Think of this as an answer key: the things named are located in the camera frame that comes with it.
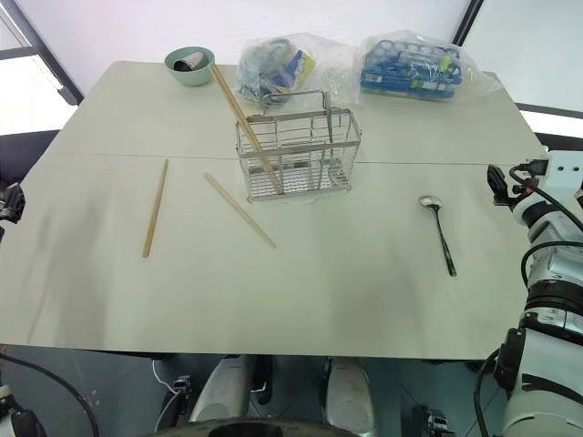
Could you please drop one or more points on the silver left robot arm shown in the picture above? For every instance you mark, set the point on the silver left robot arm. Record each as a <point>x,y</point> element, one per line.
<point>20,423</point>

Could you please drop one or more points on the green ceramic bowl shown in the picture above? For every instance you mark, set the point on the green ceramic bowl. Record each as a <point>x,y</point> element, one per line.
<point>193,78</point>

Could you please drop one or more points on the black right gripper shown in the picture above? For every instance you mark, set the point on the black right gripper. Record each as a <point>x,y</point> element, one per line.
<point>499,184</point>

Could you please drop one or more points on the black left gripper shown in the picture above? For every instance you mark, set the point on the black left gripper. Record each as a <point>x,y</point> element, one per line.
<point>13,202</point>

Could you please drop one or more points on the metal spoon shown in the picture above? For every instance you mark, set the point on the metal spoon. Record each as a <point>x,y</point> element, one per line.
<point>442,236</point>

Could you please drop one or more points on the dark rounded robot torso rim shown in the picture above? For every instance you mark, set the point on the dark rounded robot torso rim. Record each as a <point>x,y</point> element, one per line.
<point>264,430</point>

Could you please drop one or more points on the clear bag with blue yellow items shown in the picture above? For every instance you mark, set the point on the clear bag with blue yellow items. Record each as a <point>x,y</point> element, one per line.
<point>278,68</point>

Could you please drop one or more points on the small metal cup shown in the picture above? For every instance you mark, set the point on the small metal cup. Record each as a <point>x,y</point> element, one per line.
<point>190,62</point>

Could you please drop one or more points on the wooden chopstick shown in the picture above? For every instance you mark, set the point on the wooden chopstick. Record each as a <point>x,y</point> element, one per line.
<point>239,209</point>
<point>238,108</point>
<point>156,210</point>
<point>230,105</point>

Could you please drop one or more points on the dark metal frame post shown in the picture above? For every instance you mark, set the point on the dark metal frame post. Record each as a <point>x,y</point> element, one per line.
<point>469,20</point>
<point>50,54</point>

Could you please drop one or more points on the white robot leg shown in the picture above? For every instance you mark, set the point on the white robot leg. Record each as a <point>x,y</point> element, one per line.
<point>348,396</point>
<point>223,391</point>

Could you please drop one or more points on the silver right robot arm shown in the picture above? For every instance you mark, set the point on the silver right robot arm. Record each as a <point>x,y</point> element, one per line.
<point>549,368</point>

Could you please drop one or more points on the clear bag with blue tray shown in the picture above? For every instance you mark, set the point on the clear bag with blue tray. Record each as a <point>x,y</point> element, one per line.
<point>410,68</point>

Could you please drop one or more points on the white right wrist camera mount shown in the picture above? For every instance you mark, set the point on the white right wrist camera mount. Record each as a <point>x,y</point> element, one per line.
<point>567,176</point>

